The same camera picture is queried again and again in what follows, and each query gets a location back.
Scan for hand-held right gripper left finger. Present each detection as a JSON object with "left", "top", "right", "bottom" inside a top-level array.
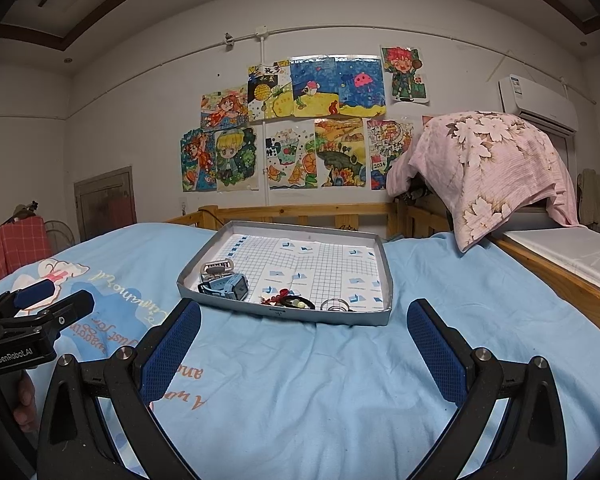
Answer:
[{"left": 36, "top": 297, "right": 203, "bottom": 480}]

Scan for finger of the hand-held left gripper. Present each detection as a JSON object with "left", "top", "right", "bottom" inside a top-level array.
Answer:
[
  {"left": 10, "top": 290, "right": 96, "bottom": 336},
  {"left": 0, "top": 280, "right": 57, "bottom": 318}
]

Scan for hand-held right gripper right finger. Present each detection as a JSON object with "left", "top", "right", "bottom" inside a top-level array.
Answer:
[{"left": 406, "top": 297, "right": 568, "bottom": 480}]

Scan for beige hair claw clip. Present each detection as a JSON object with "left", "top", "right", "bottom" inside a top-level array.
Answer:
[{"left": 200, "top": 259, "right": 237, "bottom": 281}]

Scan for red string bracelet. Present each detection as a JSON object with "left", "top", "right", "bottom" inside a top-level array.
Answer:
[{"left": 261, "top": 288, "right": 294, "bottom": 307}]

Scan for grey cardboard tray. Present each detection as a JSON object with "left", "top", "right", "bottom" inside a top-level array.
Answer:
[{"left": 176, "top": 220, "right": 395, "bottom": 328}]

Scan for person's left hand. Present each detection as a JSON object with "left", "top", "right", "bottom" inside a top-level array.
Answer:
[{"left": 0, "top": 370, "right": 37, "bottom": 431}]

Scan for red plaid cloth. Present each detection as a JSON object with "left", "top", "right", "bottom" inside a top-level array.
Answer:
[{"left": 0, "top": 215, "right": 54, "bottom": 291}]

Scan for electric fan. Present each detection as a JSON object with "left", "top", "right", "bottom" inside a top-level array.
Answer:
[{"left": 45, "top": 219, "right": 77, "bottom": 249}]

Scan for blue wrist watch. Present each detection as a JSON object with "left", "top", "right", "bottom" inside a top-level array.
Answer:
[{"left": 197, "top": 272, "right": 251, "bottom": 302}]

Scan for light blue printed blanket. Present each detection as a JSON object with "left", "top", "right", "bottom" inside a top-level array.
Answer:
[{"left": 0, "top": 222, "right": 600, "bottom": 480}]

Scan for dark bedding pile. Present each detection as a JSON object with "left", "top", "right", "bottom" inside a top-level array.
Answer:
[{"left": 397, "top": 182, "right": 448, "bottom": 207}]

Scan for white mattress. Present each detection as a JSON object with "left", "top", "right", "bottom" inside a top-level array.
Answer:
[{"left": 500, "top": 226, "right": 600, "bottom": 302}]

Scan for wooden bed headboard railing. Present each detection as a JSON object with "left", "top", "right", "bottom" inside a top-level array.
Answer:
[{"left": 165, "top": 202, "right": 452, "bottom": 241}]

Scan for pink floral cloth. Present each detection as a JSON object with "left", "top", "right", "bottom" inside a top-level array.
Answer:
[{"left": 386, "top": 110, "right": 581, "bottom": 253}]

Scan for hanging olive clothes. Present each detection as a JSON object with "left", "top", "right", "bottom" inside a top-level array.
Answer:
[{"left": 576, "top": 168, "right": 600, "bottom": 234}]

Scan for white air conditioner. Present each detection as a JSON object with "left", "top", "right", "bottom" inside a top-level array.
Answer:
[{"left": 497, "top": 74, "right": 579, "bottom": 134}]

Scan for brown wall hatch door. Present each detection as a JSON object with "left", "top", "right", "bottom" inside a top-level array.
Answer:
[{"left": 74, "top": 167, "right": 137, "bottom": 243}]

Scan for wooden neighbouring bed rail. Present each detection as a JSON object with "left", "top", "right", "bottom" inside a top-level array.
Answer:
[{"left": 490, "top": 232, "right": 600, "bottom": 347}]

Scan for group of colourful wall drawings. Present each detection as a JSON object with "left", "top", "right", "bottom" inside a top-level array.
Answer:
[{"left": 180, "top": 44, "right": 431, "bottom": 193}]

